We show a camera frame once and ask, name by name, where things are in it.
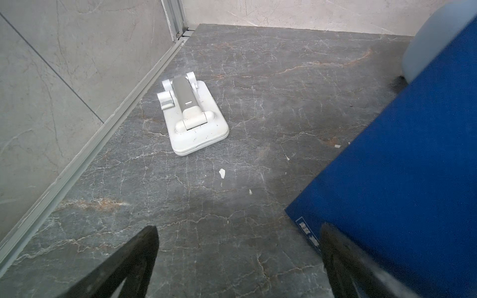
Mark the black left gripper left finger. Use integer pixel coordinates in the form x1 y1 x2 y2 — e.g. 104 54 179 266
59 225 160 298

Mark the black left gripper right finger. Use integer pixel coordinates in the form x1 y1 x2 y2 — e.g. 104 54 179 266
320 223 419 298

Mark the blue white paper bag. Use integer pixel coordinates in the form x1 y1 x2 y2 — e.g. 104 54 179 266
286 21 477 298

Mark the small grey white gadget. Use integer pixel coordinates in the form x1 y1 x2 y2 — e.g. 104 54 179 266
157 72 229 156

